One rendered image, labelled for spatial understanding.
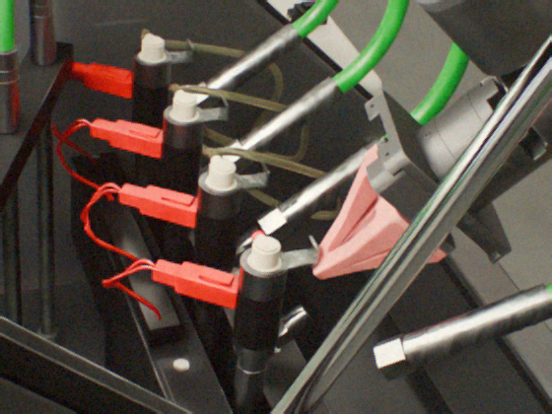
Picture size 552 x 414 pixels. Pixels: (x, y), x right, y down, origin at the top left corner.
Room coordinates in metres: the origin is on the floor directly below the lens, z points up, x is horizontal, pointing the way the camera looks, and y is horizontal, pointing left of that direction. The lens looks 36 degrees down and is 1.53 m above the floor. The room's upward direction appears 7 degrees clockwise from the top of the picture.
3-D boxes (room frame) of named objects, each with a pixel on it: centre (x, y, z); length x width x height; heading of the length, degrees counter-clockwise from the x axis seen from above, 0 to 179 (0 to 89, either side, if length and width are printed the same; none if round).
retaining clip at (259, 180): (0.61, 0.02, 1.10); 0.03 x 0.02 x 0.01; 115
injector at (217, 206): (0.61, 0.03, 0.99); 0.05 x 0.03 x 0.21; 115
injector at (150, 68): (0.76, 0.09, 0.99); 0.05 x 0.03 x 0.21; 115
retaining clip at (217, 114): (0.68, 0.06, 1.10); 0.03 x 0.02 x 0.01; 115
